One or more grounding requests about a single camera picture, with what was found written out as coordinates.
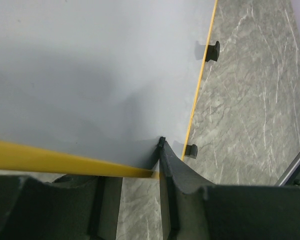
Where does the black stand foot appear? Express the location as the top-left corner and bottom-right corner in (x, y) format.
(205, 41), (220, 62)
(184, 144), (198, 159)

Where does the black left stand foot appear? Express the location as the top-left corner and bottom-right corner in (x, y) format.
(184, 144), (198, 159)

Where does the yellow framed whiteboard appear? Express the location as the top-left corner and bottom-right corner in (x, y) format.
(0, 0), (218, 178)

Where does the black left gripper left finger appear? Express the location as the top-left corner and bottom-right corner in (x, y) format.
(0, 174), (123, 240)

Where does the black right stand foot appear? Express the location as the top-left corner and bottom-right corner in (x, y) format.
(205, 41), (220, 62)

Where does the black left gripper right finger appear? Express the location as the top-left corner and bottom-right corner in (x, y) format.
(157, 137), (300, 240)

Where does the aluminium right side rail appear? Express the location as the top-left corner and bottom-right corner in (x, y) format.
(275, 152), (300, 187)

